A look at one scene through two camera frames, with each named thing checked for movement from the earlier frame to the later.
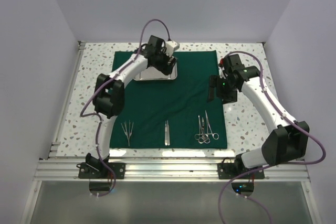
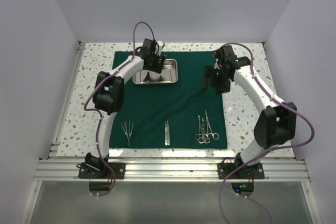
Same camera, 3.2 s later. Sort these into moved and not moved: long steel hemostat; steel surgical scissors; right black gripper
Moved: right black gripper
Not moved: steel surgical scissors; long steel hemostat
